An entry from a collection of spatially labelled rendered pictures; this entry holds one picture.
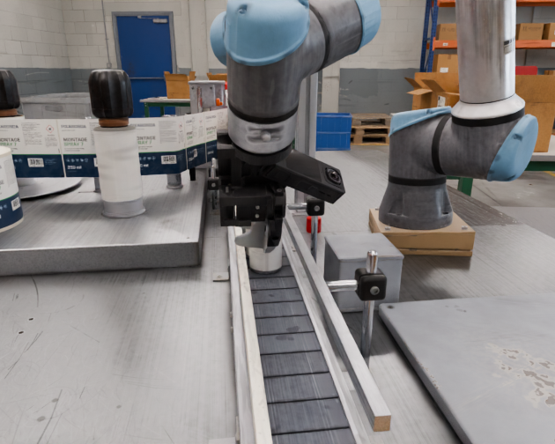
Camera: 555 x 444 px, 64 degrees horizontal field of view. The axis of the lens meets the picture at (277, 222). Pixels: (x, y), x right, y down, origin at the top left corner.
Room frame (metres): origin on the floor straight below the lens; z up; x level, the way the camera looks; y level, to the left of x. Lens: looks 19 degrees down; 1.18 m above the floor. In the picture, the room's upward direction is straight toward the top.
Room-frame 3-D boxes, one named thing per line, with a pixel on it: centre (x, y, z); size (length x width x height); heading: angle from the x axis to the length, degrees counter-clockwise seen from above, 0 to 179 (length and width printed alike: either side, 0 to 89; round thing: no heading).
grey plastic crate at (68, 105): (3.05, 1.33, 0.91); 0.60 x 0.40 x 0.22; 179
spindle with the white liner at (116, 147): (0.94, 0.34, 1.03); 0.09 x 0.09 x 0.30
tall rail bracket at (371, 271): (0.44, -0.08, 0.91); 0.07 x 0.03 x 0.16; 97
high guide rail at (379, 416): (0.77, 0.00, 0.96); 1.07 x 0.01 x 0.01; 7
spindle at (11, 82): (1.15, 0.69, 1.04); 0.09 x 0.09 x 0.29
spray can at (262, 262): (0.65, 0.02, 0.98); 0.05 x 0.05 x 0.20
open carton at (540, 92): (2.43, -1.25, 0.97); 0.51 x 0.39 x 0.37; 91
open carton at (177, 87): (6.76, 1.40, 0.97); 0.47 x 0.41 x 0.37; 172
